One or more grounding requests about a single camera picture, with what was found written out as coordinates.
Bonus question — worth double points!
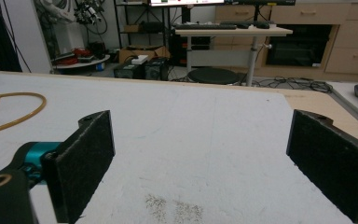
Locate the white round platform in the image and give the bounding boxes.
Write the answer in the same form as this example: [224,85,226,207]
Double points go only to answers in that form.
[52,54,111,70]

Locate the white table mat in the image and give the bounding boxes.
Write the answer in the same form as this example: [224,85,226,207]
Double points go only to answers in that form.
[0,72,353,224]

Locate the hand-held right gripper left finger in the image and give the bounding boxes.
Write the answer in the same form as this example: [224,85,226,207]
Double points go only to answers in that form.
[21,109,117,224]

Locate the bundle of black floor cables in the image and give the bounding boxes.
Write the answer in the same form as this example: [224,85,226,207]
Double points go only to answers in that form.
[251,76,334,94]

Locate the light wooden desk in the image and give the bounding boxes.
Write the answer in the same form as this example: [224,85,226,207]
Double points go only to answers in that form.
[174,25,294,88]

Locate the brown cardboard box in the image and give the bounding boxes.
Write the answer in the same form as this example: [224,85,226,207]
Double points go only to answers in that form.
[117,45,172,65]

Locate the lit monitor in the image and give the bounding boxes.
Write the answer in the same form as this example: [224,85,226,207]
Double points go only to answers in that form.
[148,0,226,7]

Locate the black equipment case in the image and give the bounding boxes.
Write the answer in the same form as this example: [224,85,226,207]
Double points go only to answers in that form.
[144,57,171,81]
[113,61,145,80]

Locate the yellow cable loop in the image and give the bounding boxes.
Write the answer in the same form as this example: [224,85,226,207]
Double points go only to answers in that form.
[0,91,48,137]

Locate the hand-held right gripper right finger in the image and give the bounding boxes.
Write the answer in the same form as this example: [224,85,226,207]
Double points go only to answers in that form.
[285,108,358,224]

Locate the black round stool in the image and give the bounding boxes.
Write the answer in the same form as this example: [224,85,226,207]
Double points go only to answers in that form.
[187,67,241,86]

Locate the black keyboard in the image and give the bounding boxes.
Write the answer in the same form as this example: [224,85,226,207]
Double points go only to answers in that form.
[173,22,238,31]

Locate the white robot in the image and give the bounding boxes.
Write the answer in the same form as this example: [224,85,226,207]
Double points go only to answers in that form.
[33,0,86,58]

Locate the light wooden cabinets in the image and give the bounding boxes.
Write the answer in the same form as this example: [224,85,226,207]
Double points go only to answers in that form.
[213,3,358,83]

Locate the white partition panel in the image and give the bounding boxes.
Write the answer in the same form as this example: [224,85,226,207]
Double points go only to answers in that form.
[0,0,53,75]

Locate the black metal shelf rack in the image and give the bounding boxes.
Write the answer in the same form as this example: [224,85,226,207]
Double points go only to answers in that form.
[114,0,185,51]

